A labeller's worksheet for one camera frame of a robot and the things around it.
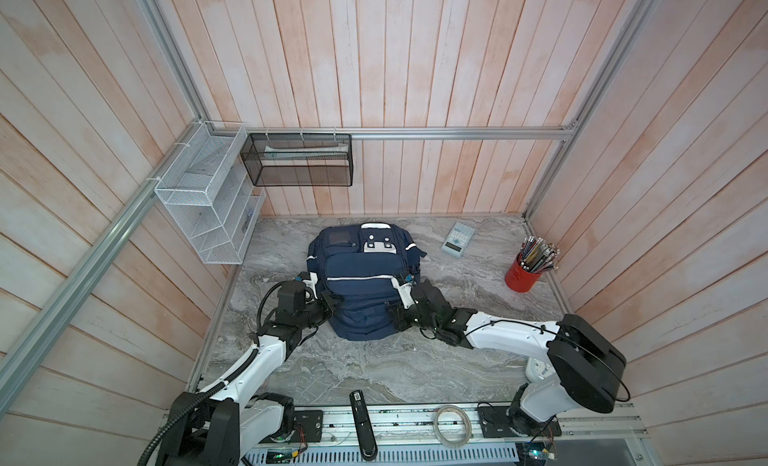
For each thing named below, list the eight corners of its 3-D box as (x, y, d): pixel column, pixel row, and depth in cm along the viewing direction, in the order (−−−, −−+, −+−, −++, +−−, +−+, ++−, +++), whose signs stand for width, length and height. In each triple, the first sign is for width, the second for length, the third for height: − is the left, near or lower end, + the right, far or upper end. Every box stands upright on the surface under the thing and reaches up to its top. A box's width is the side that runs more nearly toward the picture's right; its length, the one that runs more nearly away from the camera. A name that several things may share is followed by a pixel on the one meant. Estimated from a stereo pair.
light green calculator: (440, 249, 113) (441, 246, 111) (455, 224, 121) (457, 220, 119) (461, 258, 110) (462, 255, 108) (474, 231, 118) (476, 228, 117)
